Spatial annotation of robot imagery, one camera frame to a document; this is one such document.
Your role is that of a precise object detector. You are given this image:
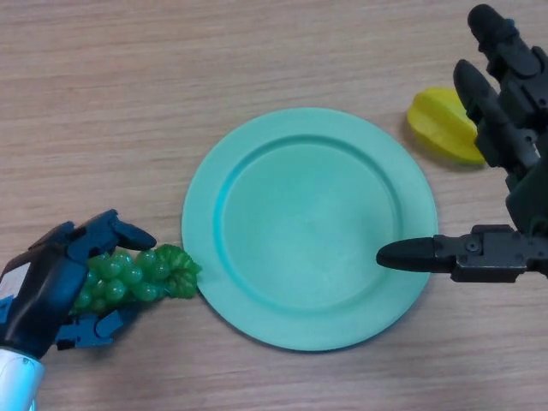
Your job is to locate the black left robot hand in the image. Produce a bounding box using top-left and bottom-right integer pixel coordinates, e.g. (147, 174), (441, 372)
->
(0, 208), (158, 360)

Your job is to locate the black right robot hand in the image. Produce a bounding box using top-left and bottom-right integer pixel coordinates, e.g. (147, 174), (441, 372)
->
(375, 3), (548, 283)

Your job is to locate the green grapes bunch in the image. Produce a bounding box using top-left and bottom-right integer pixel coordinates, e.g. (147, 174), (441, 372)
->
(70, 242), (203, 318)

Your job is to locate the green round plate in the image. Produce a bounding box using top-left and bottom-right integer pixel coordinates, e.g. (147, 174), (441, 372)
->
(182, 106), (438, 353)

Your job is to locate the yellow starfruit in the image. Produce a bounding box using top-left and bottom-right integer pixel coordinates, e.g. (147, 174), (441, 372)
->
(406, 86), (487, 166)

